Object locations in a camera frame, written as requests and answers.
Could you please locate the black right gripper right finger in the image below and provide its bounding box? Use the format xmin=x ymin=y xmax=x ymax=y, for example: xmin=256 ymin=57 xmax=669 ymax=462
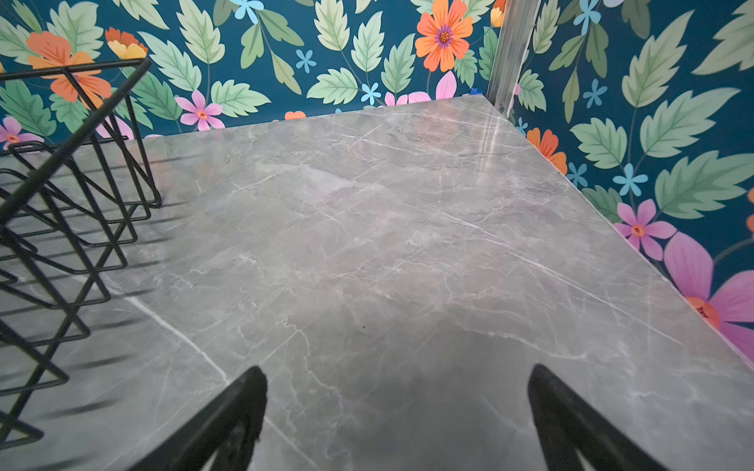
xmin=527 ymin=364 xmax=666 ymax=470

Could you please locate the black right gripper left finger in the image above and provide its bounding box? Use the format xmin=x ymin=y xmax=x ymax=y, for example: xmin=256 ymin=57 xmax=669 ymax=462
xmin=132 ymin=366 xmax=268 ymax=470

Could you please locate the black wire dish rack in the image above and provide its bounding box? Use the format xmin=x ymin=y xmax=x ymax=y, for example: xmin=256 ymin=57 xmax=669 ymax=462
xmin=1 ymin=58 xmax=162 ymax=449

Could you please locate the aluminium frame post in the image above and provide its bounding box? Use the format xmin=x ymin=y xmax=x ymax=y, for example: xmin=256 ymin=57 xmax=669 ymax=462
xmin=485 ymin=0 xmax=540 ymax=117

